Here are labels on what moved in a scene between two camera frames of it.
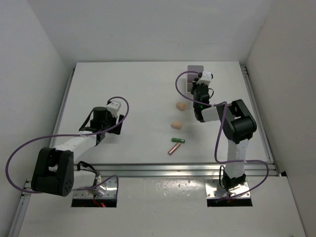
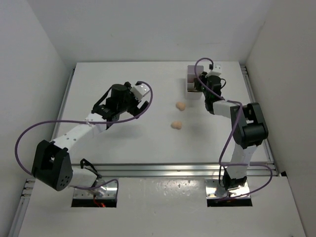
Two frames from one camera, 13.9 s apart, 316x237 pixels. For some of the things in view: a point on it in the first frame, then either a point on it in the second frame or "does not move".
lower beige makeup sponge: (176, 125) does not move
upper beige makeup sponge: (180, 106) does not move
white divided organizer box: (191, 76) does not move
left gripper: (115, 130) to (134, 110)
